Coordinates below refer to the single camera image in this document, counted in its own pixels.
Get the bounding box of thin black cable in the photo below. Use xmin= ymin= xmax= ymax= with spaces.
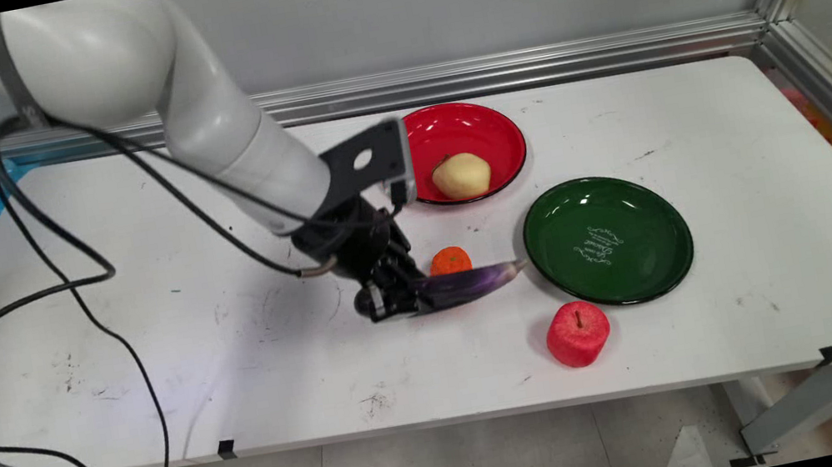
xmin=0 ymin=61 xmax=456 ymax=467

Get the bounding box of black velcro strap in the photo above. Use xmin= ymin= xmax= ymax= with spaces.
xmin=0 ymin=7 xmax=51 ymax=137

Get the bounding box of purple toy eggplant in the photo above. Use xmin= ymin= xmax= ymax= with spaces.
xmin=351 ymin=255 xmax=537 ymax=328

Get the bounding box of orange toy fruit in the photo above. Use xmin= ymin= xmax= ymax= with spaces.
xmin=427 ymin=244 xmax=474 ymax=279

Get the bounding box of green round plate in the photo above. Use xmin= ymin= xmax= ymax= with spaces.
xmin=514 ymin=160 xmax=704 ymax=322

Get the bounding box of red round plate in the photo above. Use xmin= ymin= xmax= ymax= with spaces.
xmin=399 ymin=91 xmax=535 ymax=213

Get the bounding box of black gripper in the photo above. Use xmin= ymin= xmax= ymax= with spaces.
xmin=285 ymin=187 xmax=433 ymax=337

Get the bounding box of red toy apple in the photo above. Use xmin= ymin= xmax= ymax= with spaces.
xmin=539 ymin=295 xmax=618 ymax=373

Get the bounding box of grey table leg bar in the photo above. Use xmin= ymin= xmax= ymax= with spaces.
xmin=714 ymin=364 xmax=832 ymax=463

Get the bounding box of horizontal aluminium frame rail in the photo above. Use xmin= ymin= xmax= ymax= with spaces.
xmin=0 ymin=7 xmax=774 ymax=176

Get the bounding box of yellow potato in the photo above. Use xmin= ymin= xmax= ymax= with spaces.
xmin=427 ymin=148 xmax=496 ymax=205

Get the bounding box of thick black cable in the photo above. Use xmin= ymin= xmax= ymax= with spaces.
xmin=0 ymin=66 xmax=361 ymax=439

